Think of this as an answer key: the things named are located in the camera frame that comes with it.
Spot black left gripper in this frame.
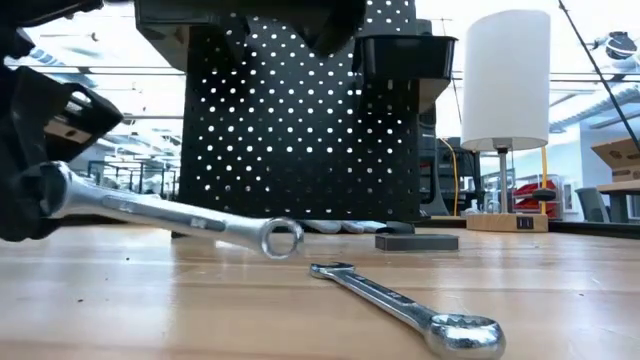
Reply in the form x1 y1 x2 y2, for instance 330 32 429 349
0 64 124 244

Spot black metal pegboard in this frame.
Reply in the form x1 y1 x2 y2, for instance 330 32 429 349
172 0 422 236

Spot small black rectangular block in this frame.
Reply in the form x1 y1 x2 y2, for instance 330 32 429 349
374 233 460 253

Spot black plastic pegboard bin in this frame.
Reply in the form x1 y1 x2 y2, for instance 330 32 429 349
134 0 249 72
352 34 459 114

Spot black tower appliance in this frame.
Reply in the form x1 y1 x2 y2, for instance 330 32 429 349
417 18 452 218

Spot white shade wooden base lamp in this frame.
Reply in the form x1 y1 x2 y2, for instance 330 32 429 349
459 8 553 234

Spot blue grey work gloves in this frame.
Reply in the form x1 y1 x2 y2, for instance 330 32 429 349
298 219 389 235

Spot red parts bin rack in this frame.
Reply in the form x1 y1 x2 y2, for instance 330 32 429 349
512 178 562 220

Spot thin black pole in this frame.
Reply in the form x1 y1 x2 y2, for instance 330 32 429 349
557 0 640 151

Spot grey office chair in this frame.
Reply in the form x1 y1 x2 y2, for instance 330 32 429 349
574 187 608 224

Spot cardboard box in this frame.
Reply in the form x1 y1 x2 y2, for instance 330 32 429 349
591 137 640 184

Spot wooden top table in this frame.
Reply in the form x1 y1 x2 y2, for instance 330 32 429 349
596 179 640 224

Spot thin yellow cable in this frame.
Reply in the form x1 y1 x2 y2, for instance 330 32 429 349
438 136 460 217

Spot yellow hanging cord black stopper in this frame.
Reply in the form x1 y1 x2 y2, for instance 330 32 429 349
531 144 558 217

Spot black ceiling cord reel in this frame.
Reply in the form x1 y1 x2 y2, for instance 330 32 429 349
593 30 640 64

